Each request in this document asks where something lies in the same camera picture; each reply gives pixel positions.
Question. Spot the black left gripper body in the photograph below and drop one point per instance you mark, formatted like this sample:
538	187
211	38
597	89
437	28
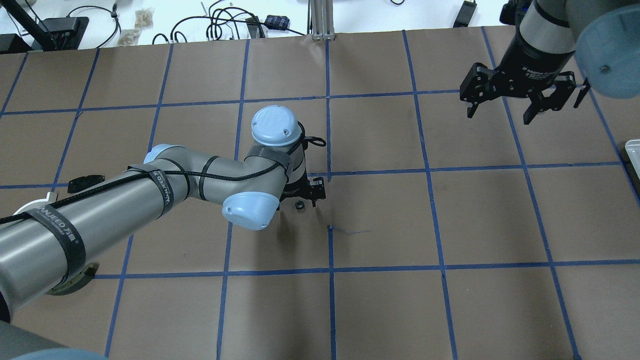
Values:
317	190

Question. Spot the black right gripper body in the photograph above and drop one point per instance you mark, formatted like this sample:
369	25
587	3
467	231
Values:
529	67

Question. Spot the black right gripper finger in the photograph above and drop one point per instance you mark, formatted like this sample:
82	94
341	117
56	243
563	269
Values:
476	87
564	86

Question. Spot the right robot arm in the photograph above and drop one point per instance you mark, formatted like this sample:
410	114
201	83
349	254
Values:
602	36

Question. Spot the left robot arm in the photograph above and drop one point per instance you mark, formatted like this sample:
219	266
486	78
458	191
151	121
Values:
46	246

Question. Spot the black power adapter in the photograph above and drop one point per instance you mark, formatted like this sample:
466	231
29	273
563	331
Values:
465	14

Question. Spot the small black flat part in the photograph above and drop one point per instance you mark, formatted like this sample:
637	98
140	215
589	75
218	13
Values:
80	184

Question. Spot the dark green curved part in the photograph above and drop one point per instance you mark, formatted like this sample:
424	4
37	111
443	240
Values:
76	283

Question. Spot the white curved plastic arc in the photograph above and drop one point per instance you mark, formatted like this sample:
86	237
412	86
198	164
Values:
49	198

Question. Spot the aluminium frame post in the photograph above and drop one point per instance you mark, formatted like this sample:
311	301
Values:
321	20

